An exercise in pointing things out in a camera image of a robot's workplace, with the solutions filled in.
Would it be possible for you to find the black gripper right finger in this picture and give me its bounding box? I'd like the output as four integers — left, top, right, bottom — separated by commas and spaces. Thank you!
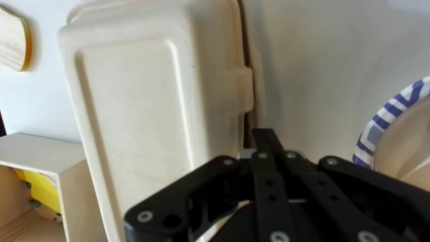
268, 127, 430, 242

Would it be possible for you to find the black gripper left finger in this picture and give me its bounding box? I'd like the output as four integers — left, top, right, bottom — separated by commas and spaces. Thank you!
124, 127, 293, 242

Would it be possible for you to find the cream clamshell takeout box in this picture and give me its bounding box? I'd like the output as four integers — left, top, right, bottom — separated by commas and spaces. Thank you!
57, 0, 270, 242

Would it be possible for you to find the small open wooden box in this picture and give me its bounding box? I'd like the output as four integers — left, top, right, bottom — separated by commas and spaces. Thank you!
0, 132, 109, 242

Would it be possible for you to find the yellow block in wooden box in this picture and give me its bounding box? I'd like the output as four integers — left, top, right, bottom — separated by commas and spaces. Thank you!
12, 166, 62, 216

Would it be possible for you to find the blue patterned paper plate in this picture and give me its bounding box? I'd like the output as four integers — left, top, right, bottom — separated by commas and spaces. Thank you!
351, 74, 430, 180

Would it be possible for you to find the flat oval wooden block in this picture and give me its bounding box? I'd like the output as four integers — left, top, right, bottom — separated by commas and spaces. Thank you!
0, 4, 34, 72

